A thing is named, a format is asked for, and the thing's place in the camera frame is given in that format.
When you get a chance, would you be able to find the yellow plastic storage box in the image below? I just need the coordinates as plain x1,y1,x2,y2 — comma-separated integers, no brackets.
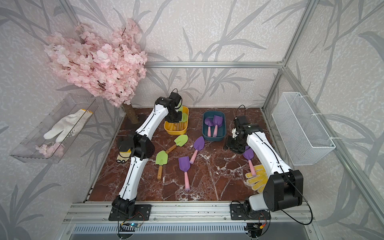
164,107,189,136

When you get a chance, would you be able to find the purple shovel pink handle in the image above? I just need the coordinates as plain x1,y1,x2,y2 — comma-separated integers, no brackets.
190,136,205,164
213,115,223,137
243,146,257,177
179,156,191,191
204,118,213,137

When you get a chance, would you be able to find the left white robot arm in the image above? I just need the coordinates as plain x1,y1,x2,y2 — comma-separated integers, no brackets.
112,90,183,216

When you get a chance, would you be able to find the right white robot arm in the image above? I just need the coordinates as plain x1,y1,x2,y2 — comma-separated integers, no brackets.
226,115,304,212

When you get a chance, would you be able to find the dark teal storage box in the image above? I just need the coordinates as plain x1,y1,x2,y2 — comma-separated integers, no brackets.
202,111,227,142

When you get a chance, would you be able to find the yellow dotted work glove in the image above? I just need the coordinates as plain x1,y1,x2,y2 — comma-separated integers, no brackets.
246,165,268,194

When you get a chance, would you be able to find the black and yellow glove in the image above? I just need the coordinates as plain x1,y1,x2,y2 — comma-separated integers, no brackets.
117,136,131,164

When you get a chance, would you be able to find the pink cherry blossom tree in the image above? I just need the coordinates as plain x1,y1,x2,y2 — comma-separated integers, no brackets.
45,19,148,124

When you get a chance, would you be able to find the white cotton glove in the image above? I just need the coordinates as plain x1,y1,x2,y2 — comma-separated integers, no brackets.
44,109,93,143

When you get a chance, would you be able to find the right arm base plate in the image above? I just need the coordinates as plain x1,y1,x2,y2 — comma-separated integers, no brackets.
230,200,271,221

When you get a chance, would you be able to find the white wire mesh basket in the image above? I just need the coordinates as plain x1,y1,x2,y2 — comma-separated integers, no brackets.
272,92,336,166

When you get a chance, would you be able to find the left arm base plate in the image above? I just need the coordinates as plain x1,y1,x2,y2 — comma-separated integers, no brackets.
108,204,152,222

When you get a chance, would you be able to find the clear acrylic wall shelf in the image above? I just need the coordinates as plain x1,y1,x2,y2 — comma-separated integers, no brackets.
10,94,98,164

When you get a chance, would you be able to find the aluminium front rail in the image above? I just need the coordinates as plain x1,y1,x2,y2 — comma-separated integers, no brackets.
63,202,311,224

